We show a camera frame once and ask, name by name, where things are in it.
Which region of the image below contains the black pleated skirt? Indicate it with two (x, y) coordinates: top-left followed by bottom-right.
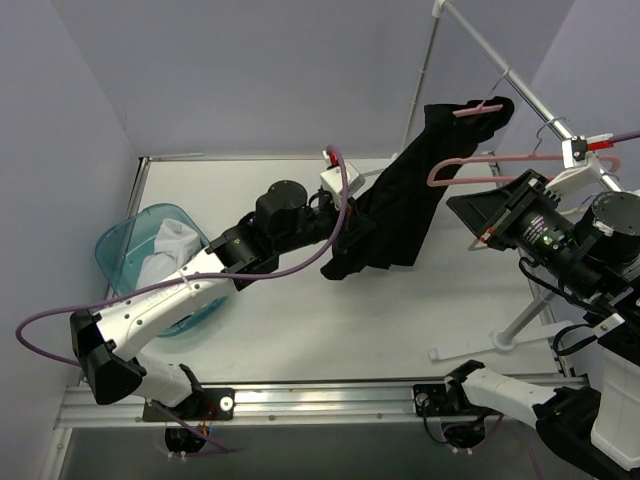
(320, 96), (515, 281)

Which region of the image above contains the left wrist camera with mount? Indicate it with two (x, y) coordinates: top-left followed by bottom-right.
(320, 149), (365, 210)

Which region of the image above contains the pink hanger with black skirt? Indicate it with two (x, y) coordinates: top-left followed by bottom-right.
(452, 76), (505, 118)

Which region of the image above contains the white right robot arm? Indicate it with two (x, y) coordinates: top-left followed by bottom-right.
(443, 171), (639, 479)

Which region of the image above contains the teal plastic bin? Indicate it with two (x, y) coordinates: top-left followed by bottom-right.
(95, 203), (235, 345)

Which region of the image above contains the white skirt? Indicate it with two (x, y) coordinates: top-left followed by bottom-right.
(135, 218), (201, 290)

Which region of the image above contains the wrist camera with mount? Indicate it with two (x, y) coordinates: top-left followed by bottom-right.
(545, 133), (622, 197)
(320, 149), (365, 210)

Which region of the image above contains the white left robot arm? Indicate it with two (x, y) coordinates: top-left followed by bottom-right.
(70, 178), (364, 419)

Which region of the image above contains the aluminium front rail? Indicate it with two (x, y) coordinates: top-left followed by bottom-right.
(53, 373), (591, 431)

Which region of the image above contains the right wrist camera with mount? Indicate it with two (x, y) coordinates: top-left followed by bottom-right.
(545, 133), (622, 197)

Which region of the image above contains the metal clothes rack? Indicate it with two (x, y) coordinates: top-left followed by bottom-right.
(344, 0), (640, 361)

